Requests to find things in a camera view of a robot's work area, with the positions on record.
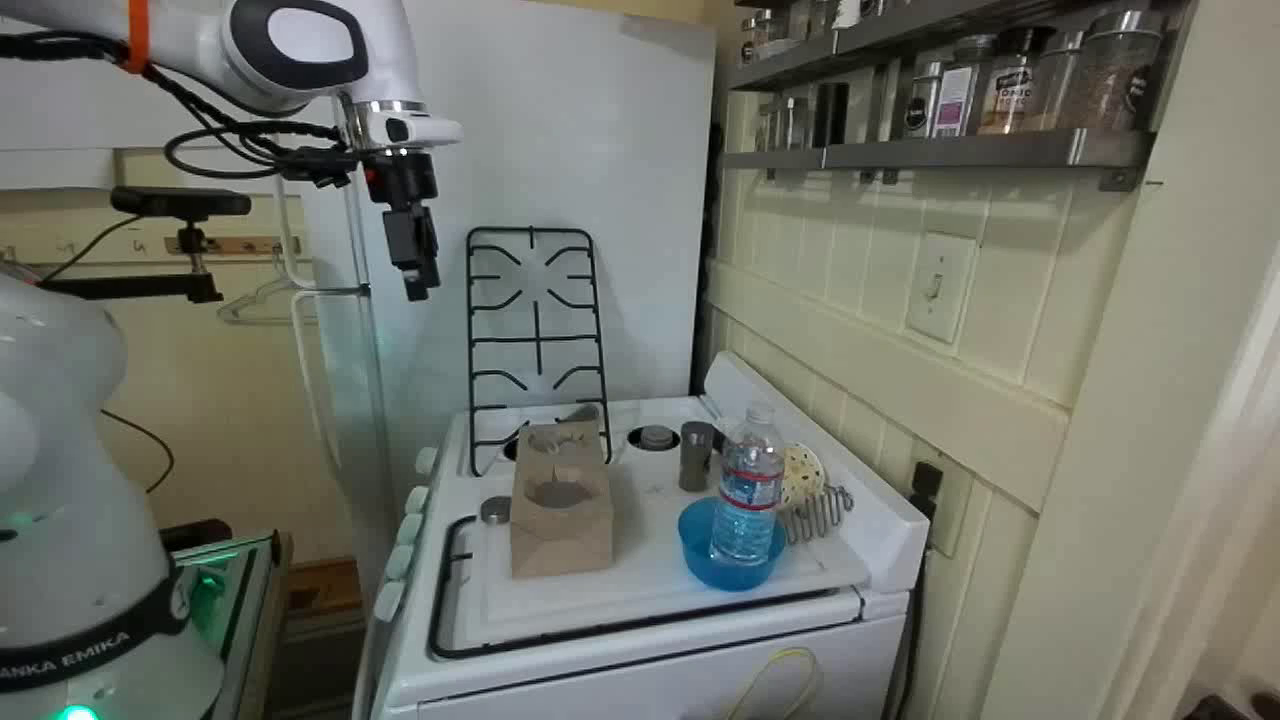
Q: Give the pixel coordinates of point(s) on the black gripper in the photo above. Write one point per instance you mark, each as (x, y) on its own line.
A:
(406, 187)

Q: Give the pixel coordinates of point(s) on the black gas stove grate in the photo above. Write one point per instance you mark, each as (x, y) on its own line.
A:
(539, 337)

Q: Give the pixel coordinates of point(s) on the wooden block with two holes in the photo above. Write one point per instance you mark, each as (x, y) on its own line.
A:
(562, 532)

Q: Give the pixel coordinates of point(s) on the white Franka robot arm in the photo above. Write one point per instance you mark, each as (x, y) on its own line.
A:
(64, 532)

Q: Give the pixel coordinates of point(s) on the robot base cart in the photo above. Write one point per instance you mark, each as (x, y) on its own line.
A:
(252, 602)

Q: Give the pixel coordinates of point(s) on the white stove knob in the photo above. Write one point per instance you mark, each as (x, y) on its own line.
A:
(389, 602)
(427, 460)
(402, 563)
(419, 497)

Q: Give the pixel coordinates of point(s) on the round stove burner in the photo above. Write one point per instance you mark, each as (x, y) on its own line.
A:
(652, 438)

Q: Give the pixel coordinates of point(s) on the white gas stove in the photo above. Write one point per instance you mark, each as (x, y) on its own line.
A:
(627, 641)

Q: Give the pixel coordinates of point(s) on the clear plastic clothes hanger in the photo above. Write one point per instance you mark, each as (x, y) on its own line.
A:
(273, 298)

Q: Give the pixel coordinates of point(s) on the white refrigerator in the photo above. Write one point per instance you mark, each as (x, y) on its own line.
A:
(573, 134)

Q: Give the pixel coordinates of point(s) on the round metal measuring spoon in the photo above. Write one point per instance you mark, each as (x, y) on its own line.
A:
(498, 509)

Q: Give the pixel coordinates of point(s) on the black grate under cutting board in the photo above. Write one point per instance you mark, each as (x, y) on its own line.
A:
(446, 587)

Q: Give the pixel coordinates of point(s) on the grey metal cup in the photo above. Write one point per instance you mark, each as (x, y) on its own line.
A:
(697, 460)

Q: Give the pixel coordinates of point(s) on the white cutting board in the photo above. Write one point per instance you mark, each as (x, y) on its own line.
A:
(642, 563)

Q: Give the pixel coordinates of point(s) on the clear plastic water bottle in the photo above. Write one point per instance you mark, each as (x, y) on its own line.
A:
(744, 492)

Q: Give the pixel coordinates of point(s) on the glass spice jar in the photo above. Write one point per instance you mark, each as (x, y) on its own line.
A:
(790, 120)
(1023, 80)
(956, 100)
(1131, 74)
(919, 107)

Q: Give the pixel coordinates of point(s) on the blue plastic bowl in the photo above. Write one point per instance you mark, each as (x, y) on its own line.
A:
(724, 570)

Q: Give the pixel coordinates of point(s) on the pale yellow dotted sponge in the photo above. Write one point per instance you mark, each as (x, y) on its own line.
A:
(803, 471)

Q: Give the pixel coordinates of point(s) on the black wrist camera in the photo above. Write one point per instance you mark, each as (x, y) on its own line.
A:
(317, 165)

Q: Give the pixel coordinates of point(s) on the black camera on stand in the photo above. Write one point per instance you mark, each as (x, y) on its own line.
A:
(182, 202)

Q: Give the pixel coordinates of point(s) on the grey wall shelf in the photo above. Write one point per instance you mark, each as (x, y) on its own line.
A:
(852, 47)
(932, 154)

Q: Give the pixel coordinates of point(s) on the wall outlet with black plug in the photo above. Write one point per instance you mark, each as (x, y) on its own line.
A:
(930, 488)

